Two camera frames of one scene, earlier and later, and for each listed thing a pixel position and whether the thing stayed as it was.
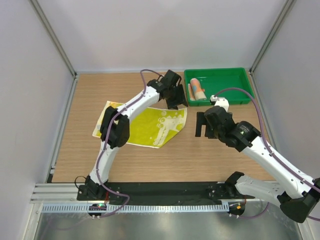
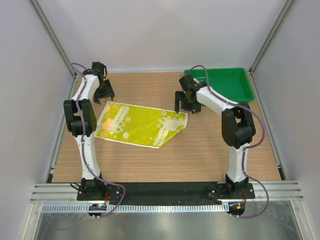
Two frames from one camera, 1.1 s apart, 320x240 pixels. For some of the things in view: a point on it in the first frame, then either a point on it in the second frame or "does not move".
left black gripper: x=180 y=99 to x=109 y=93
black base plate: x=161 y=191 does not move
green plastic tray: x=214 y=81 does not move
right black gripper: x=201 y=120 to x=195 y=108
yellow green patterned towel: x=151 y=126 does not move
